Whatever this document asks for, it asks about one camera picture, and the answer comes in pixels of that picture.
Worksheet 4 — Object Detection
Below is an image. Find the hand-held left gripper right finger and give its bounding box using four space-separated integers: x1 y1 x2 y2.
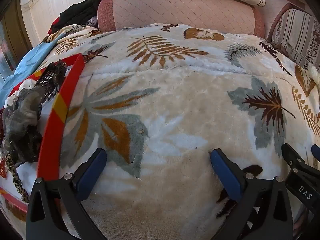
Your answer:
210 148 294 240

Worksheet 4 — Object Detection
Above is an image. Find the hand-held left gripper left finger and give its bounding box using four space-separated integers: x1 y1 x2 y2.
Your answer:
26 148 108 240

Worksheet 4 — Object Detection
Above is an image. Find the red box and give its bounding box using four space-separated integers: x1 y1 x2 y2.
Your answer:
0 54 85 222

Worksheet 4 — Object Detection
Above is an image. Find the grey gauze bow hair clip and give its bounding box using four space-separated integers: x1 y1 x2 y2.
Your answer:
0 86 44 163

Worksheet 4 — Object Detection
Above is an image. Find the leaf print plush blanket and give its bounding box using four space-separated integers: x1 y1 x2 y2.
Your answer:
0 23 320 240

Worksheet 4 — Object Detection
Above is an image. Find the black lace hair accessory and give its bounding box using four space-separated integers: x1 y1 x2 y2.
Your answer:
37 60 67 103

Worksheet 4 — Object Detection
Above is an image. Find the white flower hair accessory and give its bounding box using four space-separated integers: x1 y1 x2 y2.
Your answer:
4 79 38 108

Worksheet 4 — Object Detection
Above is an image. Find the light blue cloth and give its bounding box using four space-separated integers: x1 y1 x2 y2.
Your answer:
0 34 63 105

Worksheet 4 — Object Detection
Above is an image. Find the wooden door with glass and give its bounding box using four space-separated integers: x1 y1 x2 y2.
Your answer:
0 4 33 80

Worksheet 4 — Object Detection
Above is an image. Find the black clothes pile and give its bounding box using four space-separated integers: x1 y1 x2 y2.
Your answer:
49 0 103 34

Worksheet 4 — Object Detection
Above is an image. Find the braided cord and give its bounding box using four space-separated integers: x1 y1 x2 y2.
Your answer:
5 152 30 203

